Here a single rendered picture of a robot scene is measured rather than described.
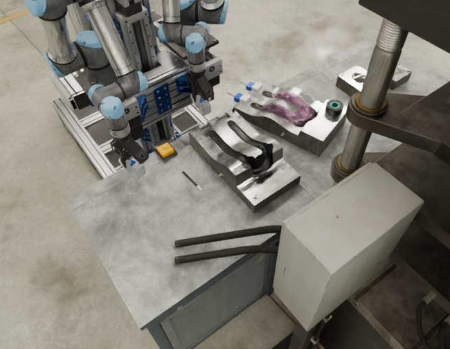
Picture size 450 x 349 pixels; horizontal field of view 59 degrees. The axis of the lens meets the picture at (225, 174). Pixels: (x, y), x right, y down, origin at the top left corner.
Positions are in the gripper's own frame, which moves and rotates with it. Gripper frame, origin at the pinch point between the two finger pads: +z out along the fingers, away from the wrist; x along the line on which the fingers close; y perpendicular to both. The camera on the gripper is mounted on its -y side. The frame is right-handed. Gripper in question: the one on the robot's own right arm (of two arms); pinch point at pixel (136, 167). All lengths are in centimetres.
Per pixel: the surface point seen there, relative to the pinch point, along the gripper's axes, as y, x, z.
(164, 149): 5.2, -20.3, 11.5
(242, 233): -53, -4, 6
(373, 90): -78, -23, -65
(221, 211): -36.2, -11.4, 15.1
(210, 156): -17.1, -27.8, 7.3
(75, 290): 33, 46, 95
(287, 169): -49, -43, 9
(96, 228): 0.8, 26.7, 15.1
